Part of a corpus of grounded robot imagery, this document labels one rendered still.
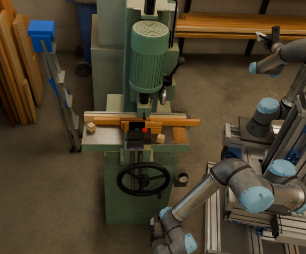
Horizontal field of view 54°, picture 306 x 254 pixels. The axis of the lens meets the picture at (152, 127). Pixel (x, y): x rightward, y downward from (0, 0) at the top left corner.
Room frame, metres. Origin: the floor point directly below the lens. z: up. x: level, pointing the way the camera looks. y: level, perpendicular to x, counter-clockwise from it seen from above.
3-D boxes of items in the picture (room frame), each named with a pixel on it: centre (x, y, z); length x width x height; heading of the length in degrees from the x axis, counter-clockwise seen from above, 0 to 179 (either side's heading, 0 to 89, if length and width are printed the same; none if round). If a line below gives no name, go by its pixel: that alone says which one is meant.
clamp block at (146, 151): (1.10, 0.07, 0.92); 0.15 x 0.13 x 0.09; 99
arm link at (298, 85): (1.50, -0.81, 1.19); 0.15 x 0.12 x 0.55; 101
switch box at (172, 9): (1.64, -0.02, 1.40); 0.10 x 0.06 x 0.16; 9
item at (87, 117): (1.31, 0.10, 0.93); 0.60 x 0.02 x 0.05; 99
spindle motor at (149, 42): (1.30, 0.07, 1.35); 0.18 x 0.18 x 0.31
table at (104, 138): (1.19, 0.08, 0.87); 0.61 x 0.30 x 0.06; 99
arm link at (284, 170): (0.97, -0.66, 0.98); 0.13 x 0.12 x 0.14; 27
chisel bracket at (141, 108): (1.32, 0.07, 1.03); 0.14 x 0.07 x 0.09; 9
